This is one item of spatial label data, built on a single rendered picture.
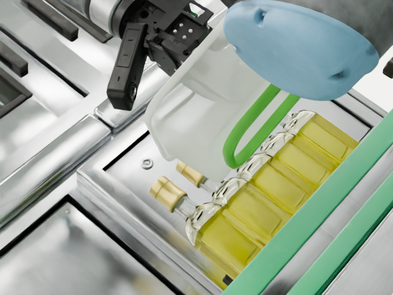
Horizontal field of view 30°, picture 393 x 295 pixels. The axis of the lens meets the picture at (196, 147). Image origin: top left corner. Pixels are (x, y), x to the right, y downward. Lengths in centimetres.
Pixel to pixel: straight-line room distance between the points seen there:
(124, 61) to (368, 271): 39
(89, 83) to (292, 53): 82
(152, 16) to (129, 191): 33
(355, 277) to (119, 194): 47
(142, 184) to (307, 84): 64
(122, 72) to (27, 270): 39
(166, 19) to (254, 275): 34
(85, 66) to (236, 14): 82
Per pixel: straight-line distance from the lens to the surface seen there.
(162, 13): 99
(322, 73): 57
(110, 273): 116
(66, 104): 135
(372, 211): 93
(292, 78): 61
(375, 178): 97
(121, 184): 120
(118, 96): 92
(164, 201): 103
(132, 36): 96
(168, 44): 92
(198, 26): 95
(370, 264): 88
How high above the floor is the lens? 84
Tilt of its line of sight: 17 degrees up
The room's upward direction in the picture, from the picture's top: 52 degrees counter-clockwise
